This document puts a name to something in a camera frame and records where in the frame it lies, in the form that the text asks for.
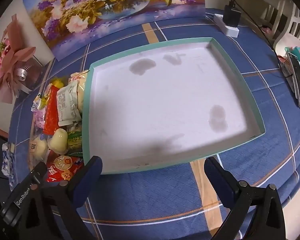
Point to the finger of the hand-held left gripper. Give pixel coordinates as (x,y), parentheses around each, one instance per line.
(23,196)

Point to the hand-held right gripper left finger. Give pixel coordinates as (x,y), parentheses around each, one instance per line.
(89,178)

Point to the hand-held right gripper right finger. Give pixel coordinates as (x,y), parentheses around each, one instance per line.
(216,180)

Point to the red crinkled snack packet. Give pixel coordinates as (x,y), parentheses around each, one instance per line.
(62,170)

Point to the green snack packet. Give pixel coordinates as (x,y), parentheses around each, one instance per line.
(74,137)

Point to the pale yellow jelly cup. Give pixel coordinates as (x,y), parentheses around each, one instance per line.
(58,138)

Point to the clear packet with pale cookie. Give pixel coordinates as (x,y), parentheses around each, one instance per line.
(37,145)

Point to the orange dotted snack packet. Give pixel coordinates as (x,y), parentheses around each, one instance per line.
(51,116)

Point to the white packet with green print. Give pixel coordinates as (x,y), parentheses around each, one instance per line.
(68,105)

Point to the pink snack packet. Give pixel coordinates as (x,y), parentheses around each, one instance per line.
(39,120)

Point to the small white silver packet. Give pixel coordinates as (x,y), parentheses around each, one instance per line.
(37,103)

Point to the teal shallow cardboard box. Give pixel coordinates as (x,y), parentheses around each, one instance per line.
(165,92)

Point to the pale yellow chips packet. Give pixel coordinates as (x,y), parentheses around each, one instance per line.
(78,77)

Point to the yellow snack packet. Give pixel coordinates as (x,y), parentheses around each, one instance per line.
(56,82)

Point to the blue white packet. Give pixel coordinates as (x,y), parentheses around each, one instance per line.
(7,160)

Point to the blue plaid tablecloth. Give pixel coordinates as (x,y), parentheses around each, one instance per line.
(150,200)

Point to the black remote control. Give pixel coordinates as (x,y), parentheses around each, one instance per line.
(298,80)

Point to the pink flower bouquet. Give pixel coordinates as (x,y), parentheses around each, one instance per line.
(12,62)

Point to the white power strip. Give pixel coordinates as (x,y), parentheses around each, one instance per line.
(230,31)

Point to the black charger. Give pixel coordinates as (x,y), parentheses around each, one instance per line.
(232,16)

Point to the white chair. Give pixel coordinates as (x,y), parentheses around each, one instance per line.
(290,30)

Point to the flower painting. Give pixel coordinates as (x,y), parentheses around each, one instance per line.
(102,10)

